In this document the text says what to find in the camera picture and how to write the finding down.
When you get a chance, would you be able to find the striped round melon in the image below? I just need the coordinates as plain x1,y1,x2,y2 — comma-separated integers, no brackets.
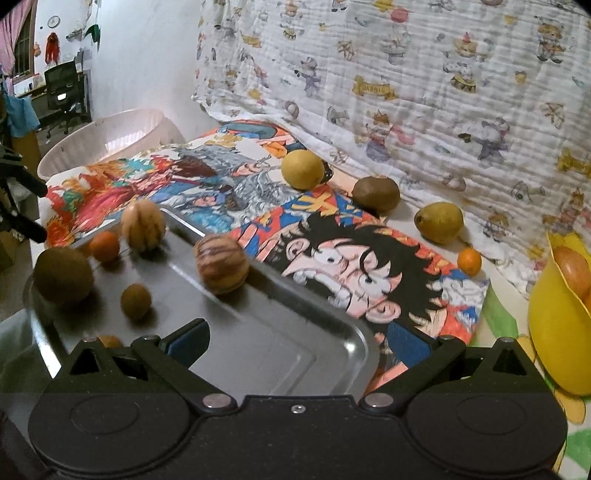
121,199,166,253
193,234,250,295

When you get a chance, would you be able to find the red wall decoration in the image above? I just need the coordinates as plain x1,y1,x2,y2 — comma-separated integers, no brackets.
44,32,62,66

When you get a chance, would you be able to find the pink curtain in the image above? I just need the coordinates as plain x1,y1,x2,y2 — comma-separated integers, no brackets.
0,0,38,79

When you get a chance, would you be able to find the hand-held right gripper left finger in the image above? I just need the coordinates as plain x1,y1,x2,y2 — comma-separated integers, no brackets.
55,318,232,414

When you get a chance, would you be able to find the small orange kumquat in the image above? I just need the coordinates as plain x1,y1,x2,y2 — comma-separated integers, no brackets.
89,231,121,263
457,248,483,278

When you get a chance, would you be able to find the large brown kiwi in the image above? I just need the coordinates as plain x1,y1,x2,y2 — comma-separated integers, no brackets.
33,247,95,305

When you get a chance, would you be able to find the round yellow pear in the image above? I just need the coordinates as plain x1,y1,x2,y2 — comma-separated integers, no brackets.
281,149,326,191

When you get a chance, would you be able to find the yellow plastic bowl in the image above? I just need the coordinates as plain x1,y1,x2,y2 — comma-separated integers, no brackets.
527,230,591,398

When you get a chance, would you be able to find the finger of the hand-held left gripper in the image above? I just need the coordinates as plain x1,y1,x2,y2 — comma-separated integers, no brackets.
0,147,49,198
0,182,49,244

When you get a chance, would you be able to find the metal tray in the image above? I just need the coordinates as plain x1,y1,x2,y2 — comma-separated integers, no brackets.
23,207,382,398

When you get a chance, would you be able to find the printed white blanket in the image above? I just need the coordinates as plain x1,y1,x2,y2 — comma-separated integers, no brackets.
191,0,591,301

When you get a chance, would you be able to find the colourful warrior cartoon poster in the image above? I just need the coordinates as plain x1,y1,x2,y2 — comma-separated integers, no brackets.
39,119,305,250

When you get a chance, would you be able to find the blue cloth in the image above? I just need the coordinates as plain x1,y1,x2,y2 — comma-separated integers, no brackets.
2,92,41,139

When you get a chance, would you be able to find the white laundry basket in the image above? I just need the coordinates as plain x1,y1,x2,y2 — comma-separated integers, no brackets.
36,108,186,182

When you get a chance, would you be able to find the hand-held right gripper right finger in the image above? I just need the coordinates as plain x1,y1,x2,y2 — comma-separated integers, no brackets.
362,319,539,412

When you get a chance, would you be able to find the black office chair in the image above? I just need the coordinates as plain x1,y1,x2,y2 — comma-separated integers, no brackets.
38,60,92,139

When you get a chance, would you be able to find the reddish yellow apple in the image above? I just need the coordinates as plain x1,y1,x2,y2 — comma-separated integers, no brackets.
553,246,591,299

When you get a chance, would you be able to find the yellow-green pear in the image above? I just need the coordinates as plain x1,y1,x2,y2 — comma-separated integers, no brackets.
414,202,465,245

